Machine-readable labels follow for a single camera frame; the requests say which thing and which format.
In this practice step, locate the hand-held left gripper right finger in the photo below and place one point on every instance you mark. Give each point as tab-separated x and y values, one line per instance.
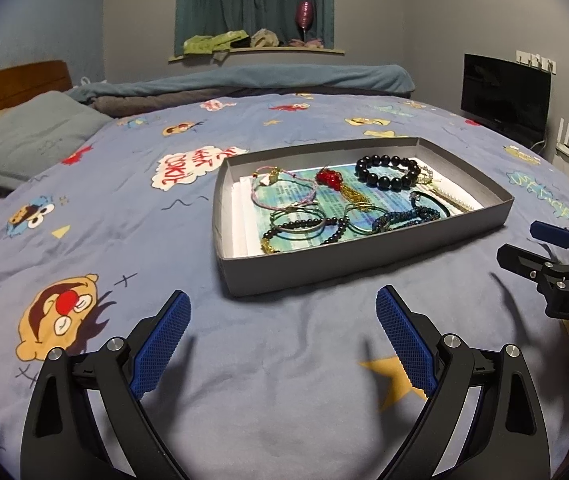
407	340

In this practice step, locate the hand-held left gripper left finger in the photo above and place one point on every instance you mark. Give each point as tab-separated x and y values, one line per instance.
162	340

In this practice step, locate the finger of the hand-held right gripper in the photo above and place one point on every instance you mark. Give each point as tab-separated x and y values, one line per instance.
519	260
549	232

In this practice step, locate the grey cardboard box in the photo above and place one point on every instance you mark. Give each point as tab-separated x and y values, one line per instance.
314	272

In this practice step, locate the red bead gold tassel earring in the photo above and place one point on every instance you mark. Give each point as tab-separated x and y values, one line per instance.
329	178

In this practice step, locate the printed purple bed sheet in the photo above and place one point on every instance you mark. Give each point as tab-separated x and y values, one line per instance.
114	240

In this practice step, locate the small gold ornament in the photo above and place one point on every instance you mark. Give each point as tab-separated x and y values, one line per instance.
267	245

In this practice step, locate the black flat screen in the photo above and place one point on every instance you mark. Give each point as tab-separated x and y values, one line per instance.
504	90

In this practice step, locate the folded grey blanket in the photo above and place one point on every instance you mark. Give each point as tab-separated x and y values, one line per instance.
154	102

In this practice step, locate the grey blue pillow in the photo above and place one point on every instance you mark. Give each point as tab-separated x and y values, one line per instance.
29	130

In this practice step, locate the folded blue duvet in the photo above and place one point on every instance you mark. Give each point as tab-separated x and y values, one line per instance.
264	77

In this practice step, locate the wooden headboard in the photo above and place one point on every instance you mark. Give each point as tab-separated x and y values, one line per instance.
24	77

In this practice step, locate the green cloth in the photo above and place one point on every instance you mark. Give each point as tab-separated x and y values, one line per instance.
209	42

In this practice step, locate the curved window ledge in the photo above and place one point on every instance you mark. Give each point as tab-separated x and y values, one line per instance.
274	51

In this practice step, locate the beige crumpled cloth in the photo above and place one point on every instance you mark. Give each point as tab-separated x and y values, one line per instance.
264	38

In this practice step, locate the teal curtain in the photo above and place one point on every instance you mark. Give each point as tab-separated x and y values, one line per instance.
244	0

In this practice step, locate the wall hook rack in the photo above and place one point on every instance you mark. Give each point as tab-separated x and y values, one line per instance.
536	59

